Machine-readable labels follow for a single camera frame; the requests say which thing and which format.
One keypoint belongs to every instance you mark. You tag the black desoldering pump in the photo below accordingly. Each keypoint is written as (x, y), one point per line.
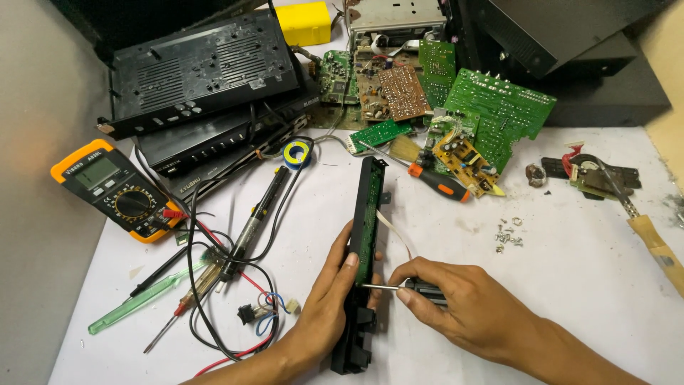
(255, 224)

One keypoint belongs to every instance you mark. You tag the green circuit board with chips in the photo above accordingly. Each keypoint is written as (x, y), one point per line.
(337, 77)

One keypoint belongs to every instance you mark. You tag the large green circuit board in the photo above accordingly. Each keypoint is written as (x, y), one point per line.
(502, 115)

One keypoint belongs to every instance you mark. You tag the black front panel with board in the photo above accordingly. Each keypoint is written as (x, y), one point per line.
(366, 251)

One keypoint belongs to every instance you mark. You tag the yellow power supply board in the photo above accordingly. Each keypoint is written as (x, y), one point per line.
(466, 166)

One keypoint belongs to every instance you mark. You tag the small green strip board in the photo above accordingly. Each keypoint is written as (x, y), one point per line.
(379, 134)

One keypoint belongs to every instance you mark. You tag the yellow box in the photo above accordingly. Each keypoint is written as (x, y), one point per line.
(304, 22)

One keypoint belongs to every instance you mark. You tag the orange black digital multimeter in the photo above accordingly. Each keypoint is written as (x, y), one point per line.
(117, 190)

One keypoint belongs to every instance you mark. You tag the black motor mechanism part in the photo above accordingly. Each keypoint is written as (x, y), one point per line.
(593, 175)

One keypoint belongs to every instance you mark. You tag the large black equipment case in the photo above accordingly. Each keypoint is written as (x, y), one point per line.
(555, 53)

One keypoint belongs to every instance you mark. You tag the black multimeter probe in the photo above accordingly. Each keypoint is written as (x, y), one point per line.
(157, 272)

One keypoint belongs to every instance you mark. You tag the small metal round part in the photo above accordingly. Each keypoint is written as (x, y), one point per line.
(536, 175)

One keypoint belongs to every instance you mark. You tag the pile of small screws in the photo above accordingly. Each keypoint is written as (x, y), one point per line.
(507, 235)

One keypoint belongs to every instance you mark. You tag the brown circuit board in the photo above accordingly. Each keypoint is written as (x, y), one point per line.
(403, 92)

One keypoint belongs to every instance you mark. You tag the person's right hand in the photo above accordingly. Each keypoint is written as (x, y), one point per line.
(470, 305)

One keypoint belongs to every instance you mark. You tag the silver metal chassis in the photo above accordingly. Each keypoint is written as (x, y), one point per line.
(395, 21)

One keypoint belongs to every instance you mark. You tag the black set-top box casing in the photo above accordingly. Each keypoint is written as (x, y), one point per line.
(197, 72)

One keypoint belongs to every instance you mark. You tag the person's left hand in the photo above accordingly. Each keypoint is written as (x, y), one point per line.
(326, 315)

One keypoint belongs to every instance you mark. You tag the black receiver box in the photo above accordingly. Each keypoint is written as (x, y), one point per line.
(224, 133)
(213, 174)

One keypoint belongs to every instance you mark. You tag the wooden bristle brush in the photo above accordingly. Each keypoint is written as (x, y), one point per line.
(403, 147)

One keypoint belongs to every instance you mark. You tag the green plastic tester screwdriver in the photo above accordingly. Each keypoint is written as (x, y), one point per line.
(139, 299)

